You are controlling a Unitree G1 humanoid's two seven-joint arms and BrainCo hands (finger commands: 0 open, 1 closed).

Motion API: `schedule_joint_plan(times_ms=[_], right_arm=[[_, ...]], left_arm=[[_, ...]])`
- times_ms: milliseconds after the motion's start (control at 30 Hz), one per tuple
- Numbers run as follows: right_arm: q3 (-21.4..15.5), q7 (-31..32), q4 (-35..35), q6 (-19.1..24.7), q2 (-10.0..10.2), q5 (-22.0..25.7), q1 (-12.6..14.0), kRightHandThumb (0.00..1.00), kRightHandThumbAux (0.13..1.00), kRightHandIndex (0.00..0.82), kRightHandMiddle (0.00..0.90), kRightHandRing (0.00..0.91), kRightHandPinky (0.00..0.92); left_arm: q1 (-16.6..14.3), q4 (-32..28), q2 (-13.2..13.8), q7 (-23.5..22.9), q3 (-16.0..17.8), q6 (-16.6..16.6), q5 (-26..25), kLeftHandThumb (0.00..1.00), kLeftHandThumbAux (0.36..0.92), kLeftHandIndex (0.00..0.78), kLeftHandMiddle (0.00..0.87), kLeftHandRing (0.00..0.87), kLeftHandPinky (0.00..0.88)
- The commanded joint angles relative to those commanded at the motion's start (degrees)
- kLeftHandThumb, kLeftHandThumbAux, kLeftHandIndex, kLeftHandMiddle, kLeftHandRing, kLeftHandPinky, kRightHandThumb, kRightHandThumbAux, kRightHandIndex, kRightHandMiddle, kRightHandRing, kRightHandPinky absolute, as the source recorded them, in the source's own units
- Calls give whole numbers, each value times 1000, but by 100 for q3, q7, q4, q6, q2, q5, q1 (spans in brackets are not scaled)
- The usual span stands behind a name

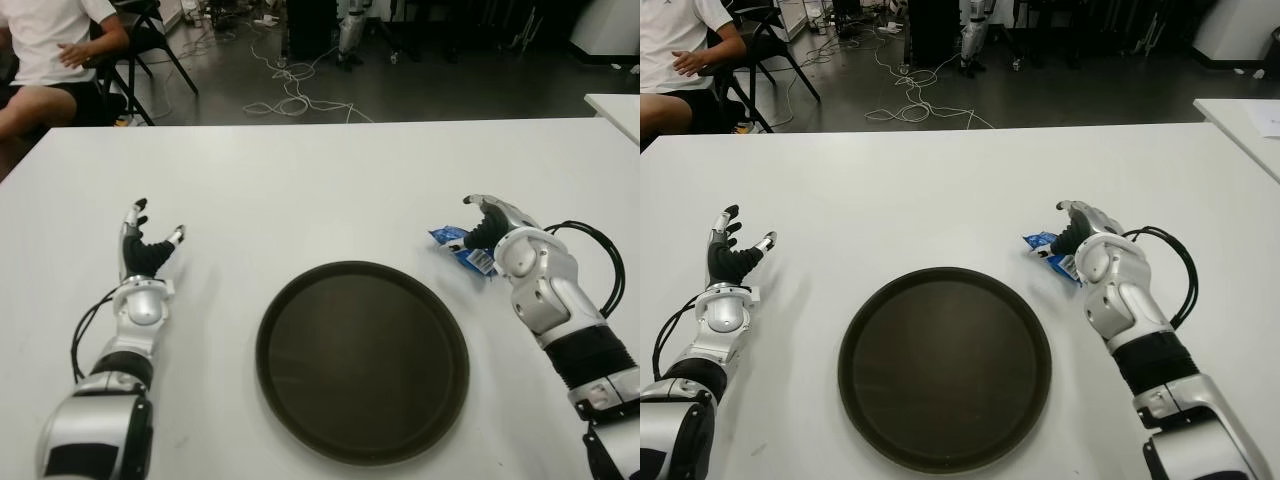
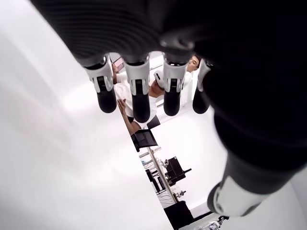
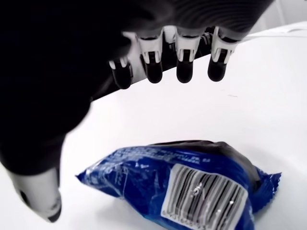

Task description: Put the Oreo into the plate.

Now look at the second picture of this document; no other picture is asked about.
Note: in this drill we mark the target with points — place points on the bystander bare forearm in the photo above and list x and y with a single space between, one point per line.
116 77

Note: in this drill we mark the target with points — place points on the black cabinet on casters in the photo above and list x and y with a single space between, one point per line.
178 212

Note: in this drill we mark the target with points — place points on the black boxy machine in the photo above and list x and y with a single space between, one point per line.
175 167

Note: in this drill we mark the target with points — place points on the dark-haired bystander in white shirt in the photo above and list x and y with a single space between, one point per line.
194 64

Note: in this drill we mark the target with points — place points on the metal shelf post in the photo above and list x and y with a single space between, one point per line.
159 167

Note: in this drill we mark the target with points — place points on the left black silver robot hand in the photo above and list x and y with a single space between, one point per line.
239 72

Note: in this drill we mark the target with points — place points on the black chair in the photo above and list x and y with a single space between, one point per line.
144 141

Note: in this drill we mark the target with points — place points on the white VR headset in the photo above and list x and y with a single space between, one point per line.
158 77

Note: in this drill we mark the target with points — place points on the seated person in white shirt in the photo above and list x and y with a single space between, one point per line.
121 92

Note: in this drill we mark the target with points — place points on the pink-screen smartphone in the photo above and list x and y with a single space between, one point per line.
118 63

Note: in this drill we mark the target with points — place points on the standing silver humanoid robot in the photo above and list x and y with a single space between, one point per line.
216 225

